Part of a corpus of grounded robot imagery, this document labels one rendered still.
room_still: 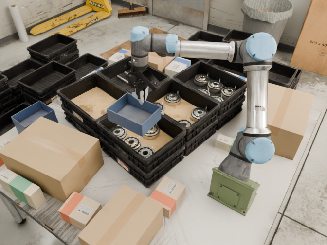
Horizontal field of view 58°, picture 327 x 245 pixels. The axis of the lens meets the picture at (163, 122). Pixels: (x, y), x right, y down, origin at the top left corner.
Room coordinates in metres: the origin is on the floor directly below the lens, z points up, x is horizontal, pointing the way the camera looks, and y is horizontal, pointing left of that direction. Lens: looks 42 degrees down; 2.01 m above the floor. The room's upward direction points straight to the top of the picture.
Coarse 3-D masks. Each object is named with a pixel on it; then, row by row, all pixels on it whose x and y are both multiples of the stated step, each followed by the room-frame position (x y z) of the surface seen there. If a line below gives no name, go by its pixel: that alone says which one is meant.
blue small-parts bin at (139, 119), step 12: (132, 96) 1.14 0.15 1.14; (108, 108) 1.04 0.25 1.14; (120, 108) 1.11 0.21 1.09; (132, 108) 1.12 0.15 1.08; (144, 108) 1.10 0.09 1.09; (156, 108) 1.06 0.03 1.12; (120, 120) 0.99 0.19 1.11; (132, 120) 1.03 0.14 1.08; (144, 120) 1.03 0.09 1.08; (156, 120) 1.02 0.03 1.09; (144, 132) 0.94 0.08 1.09
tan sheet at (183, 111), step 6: (180, 102) 1.48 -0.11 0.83; (186, 102) 1.48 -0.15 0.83; (168, 108) 1.41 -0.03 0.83; (174, 108) 1.41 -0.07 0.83; (180, 108) 1.41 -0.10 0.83; (186, 108) 1.41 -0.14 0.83; (192, 108) 1.41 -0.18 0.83; (168, 114) 1.36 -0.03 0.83; (174, 114) 1.36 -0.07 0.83; (180, 114) 1.36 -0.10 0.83; (186, 114) 1.36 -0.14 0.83; (192, 120) 1.31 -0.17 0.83
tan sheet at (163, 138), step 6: (132, 132) 1.20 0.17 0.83; (162, 132) 1.20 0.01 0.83; (144, 138) 1.16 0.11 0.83; (156, 138) 1.16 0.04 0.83; (162, 138) 1.16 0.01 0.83; (168, 138) 1.16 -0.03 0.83; (144, 144) 1.11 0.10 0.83; (150, 144) 1.11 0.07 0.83; (156, 144) 1.11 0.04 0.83; (162, 144) 1.11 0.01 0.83; (156, 150) 1.07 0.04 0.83
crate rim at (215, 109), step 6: (162, 84) 1.53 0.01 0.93; (180, 84) 1.54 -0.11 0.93; (150, 90) 1.46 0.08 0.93; (192, 90) 1.47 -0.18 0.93; (204, 96) 1.41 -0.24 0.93; (216, 102) 1.35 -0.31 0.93; (216, 108) 1.29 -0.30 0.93; (210, 114) 1.26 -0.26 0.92; (174, 120) 1.20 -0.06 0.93; (198, 120) 1.20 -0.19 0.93; (204, 120) 1.22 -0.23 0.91; (192, 126) 1.15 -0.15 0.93
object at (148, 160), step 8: (168, 120) 1.19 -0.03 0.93; (104, 128) 1.13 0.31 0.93; (184, 128) 1.13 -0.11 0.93; (112, 136) 1.08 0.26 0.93; (176, 136) 1.07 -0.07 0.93; (120, 144) 1.04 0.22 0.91; (168, 144) 1.01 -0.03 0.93; (136, 152) 0.97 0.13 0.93; (160, 152) 0.97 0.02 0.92; (144, 160) 0.91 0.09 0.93
